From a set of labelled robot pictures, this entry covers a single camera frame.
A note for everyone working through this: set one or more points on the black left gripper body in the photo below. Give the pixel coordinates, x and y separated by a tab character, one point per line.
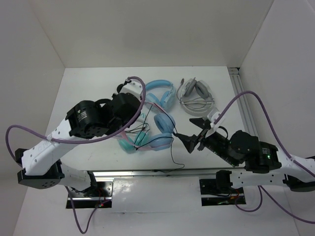
115	128

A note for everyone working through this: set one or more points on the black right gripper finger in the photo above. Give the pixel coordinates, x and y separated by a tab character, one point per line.
202	123
189	142

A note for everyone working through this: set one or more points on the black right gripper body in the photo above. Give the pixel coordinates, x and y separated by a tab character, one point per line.
213	143

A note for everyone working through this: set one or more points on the pink blue cat-ear headphones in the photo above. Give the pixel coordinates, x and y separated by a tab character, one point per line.
165	123

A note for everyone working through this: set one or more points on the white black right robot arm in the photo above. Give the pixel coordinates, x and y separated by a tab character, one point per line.
264	163

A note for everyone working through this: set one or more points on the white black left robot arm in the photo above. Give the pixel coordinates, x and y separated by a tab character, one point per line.
87	122

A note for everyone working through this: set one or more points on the small black on-ear headphones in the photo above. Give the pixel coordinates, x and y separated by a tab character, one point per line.
119	88

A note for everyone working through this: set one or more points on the teal white cat-ear headphones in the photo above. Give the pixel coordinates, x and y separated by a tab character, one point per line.
137	135

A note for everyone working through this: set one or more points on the light blue gaming headset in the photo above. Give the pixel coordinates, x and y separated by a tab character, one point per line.
167	99

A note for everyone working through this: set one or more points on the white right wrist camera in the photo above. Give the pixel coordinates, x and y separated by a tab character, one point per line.
216	118

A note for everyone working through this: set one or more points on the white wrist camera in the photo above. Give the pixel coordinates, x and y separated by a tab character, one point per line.
216	118
132	86

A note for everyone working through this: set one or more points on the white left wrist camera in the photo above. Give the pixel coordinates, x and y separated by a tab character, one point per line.
132	86

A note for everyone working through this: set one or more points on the grey white wired headset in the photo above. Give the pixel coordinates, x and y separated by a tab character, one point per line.
195	97

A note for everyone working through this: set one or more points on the aluminium rail front edge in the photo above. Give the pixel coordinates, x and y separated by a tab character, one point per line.
157	173

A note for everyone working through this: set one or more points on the aluminium rail right side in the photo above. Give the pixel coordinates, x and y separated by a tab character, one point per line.
242	102

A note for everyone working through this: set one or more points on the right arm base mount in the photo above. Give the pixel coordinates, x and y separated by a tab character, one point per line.
211	196

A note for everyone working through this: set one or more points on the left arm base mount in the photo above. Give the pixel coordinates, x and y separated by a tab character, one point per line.
101	196

